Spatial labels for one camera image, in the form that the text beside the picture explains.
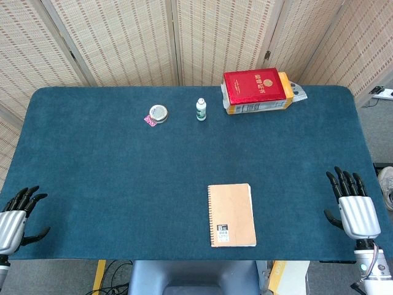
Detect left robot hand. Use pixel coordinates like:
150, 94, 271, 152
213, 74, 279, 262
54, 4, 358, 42
0, 185, 52, 256

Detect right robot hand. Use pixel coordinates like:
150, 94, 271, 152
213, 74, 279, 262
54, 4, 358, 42
324, 166, 382, 240

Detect brown spiral notebook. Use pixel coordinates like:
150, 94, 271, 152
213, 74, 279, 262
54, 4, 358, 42
207, 183, 257, 248

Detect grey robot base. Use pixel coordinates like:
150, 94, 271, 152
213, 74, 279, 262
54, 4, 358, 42
127, 260, 260, 295

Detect grey sneaker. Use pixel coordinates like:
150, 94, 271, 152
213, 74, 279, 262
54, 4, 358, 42
377, 166, 393, 211

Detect yellow white carton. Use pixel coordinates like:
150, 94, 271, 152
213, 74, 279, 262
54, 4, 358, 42
267, 260, 310, 295

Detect yellow floor tape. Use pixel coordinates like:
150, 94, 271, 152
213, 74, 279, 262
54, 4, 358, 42
91, 259, 107, 295

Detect white power strip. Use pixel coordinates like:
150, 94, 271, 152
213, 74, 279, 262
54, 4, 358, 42
370, 86, 393, 100

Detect grey triangular ruler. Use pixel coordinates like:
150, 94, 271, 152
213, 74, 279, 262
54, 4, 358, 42
289, 82, 308, 103

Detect yellow cardboard box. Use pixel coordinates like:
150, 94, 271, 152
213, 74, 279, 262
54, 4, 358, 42
220, 71, 295, 116

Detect red certificate book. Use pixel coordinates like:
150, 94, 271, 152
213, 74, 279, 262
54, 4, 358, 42
223, 67, 288, 107

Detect blue table mat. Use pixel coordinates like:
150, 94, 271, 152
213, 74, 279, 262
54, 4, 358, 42
0, 85, 393, 262

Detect round silver tin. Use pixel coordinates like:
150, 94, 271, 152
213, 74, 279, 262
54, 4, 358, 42
149, 104, 169, 124

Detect small white green bottle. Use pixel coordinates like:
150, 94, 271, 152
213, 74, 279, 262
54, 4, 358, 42
195, 98, 207, 122

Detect bamboo folding screen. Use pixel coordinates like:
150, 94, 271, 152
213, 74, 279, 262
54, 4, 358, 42
0, 0, 393, 189

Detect black floor cables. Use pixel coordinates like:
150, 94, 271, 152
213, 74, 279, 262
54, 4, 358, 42
85, 259, 133, 295

